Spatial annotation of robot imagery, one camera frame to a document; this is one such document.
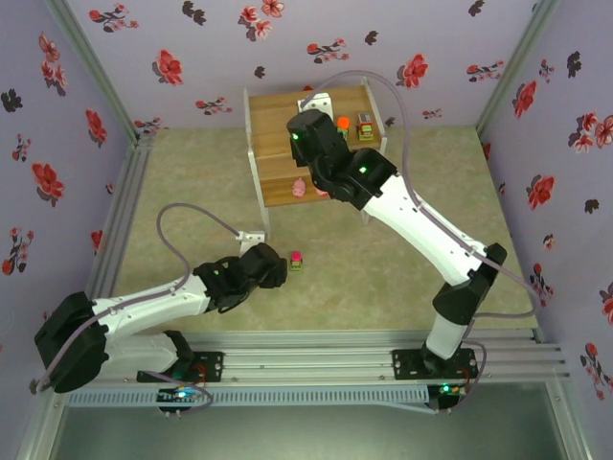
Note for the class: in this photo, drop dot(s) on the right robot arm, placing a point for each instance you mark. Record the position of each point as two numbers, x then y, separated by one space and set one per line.
431 230

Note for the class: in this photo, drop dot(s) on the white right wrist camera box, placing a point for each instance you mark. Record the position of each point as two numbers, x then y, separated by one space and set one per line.
318 103

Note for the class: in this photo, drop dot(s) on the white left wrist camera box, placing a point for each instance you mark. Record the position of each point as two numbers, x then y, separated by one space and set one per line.
251 238

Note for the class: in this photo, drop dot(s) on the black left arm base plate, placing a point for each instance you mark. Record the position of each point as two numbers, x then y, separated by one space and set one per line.
213 366

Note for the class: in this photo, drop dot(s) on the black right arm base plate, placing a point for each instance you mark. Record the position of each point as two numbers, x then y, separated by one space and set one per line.
407 364

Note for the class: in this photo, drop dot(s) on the aluminium corner post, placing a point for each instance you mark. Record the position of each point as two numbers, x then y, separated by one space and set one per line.
512 72
100 72

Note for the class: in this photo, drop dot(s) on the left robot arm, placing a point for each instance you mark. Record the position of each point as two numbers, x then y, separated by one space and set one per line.
153 304

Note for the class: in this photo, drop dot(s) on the aluminium side rail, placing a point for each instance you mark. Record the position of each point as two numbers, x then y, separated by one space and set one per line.
120 215

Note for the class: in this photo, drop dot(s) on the pink plastic pig toy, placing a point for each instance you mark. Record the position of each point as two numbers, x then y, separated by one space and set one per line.
321 193
299 188

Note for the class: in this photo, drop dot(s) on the two-tier wooden shelf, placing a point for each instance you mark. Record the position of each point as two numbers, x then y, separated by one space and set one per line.
268 120

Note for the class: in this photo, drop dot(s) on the orange-topped green toy car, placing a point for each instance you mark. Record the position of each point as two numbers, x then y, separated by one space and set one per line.
342 123

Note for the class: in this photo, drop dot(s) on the aluminium lower frame strut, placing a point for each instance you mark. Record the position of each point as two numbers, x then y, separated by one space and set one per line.
570 421
40 426

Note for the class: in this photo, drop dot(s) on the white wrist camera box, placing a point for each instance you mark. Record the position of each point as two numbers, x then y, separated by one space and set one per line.
318 103
251 238

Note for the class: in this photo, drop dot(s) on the pink-topped green toy car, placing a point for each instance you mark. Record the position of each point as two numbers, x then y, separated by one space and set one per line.
297 262

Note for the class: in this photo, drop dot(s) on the grey-topped toy truck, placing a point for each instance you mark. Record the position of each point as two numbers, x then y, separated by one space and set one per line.
366 129

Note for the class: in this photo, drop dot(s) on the aluminium base frame rails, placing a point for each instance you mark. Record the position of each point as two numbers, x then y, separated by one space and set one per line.
306 354

